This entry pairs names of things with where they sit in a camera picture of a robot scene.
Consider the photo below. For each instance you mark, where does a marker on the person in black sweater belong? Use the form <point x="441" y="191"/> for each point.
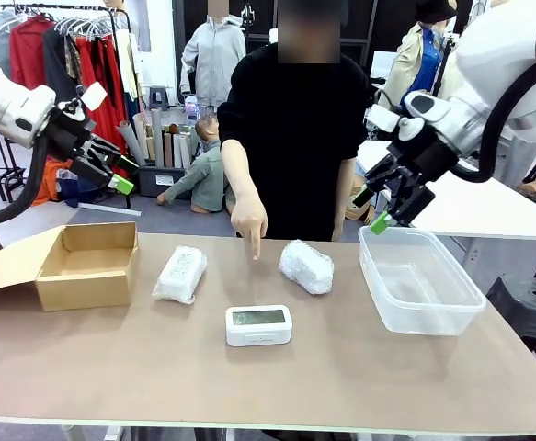
<point x="295" y="138"/>

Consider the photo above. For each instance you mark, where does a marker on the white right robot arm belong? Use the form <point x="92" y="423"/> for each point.
<point x="493" y="59"/>

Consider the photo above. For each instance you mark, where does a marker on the black hat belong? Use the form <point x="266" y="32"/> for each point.
<point x="435" y="11"/>

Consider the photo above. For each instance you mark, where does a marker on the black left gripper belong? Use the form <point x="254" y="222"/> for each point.
<point x="67" y="135"/>

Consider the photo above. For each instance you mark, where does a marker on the blue cloth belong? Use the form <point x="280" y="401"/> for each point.
<point x="74" y="190"/>

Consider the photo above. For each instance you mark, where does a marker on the person's right forearm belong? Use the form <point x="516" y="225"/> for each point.
<point x="240" y="174"/>

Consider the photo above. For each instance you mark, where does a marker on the white panel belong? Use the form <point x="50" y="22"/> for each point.
<point x="384" y="64"/>

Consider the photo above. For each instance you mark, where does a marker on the brown paper roll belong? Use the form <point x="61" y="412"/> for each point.
<point x="167" y="149"/>

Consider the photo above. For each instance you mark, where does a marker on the thickly bubble-wrapped clock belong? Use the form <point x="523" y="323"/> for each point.
<point x="306" y="266"/>

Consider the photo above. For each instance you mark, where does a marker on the white paper roll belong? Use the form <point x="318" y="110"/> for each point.
<point x="177" y="151"/>

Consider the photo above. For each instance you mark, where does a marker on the white table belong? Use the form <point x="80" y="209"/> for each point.
<point x="479" y="206"/>

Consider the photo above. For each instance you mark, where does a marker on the tall grey paper roll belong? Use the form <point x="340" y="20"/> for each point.
<point x="157" y="138"/>

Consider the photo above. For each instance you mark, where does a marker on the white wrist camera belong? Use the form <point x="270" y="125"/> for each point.
<point x="384" y="118"/>
<point x="94" y="95"/>

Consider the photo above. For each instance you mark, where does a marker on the metal bar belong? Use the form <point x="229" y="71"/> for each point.
<point x="111" y="210"/>

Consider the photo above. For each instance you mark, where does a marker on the cream garment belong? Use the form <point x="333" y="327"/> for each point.
<point x="129" y="64"/>

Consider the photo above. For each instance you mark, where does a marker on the person's right hand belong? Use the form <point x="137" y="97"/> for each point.
<point x="250" y="222"/>

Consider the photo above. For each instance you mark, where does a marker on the black plastic stool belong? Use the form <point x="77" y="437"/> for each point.
<point x="529" y="303"/>

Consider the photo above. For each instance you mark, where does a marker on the grey plastic stool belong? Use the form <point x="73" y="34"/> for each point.
<point x="158" y="98"/>

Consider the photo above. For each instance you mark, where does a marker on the orange cloth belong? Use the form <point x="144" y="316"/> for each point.
<point x="49" y="184"/>

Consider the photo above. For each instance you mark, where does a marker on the mannequin in beige coat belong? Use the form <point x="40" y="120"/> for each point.
<point x="410" y="59"/>

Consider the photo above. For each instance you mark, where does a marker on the beige paper roll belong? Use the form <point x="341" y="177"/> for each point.
<point x="141" y="133"/>

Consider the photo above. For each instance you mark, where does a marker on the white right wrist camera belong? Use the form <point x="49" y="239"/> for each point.
<point x="384" y="118"/>

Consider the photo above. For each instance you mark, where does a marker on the red garment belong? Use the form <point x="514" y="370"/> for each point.
<point x="30" y="50"/>

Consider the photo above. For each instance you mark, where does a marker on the black partition panel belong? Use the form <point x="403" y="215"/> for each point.
<point x="355" y="23"/>

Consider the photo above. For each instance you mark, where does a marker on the unwrapped white digital clock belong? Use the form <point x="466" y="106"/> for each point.
<point x="258" y="333"/>

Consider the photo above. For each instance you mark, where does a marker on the plastic water bottle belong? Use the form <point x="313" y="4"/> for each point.
<point x="191" y="109"/>

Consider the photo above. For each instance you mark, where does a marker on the black garment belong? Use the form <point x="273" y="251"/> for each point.
<point x="58" y="64"/>

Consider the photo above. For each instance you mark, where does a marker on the brown cardboard box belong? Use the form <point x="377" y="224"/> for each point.
<point x="83" y="285"/>

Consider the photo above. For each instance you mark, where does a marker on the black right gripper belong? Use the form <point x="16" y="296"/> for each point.
<point x="428" y="154"/>

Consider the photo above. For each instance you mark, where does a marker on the long red dress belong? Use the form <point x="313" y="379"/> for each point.
<point x="106" y="69"/>

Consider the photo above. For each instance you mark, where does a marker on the dark grey storage bin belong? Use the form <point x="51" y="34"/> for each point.
<point x="150" y="181"/>

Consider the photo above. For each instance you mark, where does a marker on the slanted grey paper roll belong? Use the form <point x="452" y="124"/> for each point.
<point x="132" y="144"/>

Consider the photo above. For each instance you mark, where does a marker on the bubble-wrapped clock with visible screen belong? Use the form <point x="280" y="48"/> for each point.
<point x="180" y="275"/>

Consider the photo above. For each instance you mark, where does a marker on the child mannequin in green shirt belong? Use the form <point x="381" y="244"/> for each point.
<point x="203" y="174"/>

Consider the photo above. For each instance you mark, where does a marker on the clear plastic container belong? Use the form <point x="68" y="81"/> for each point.
<point x="433" y="317"/>

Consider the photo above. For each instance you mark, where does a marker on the person's left forearm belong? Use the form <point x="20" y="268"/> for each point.
<point x="345" y="197"/>

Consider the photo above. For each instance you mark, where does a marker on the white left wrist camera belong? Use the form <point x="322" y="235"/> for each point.
<point x="94" y="95"/>

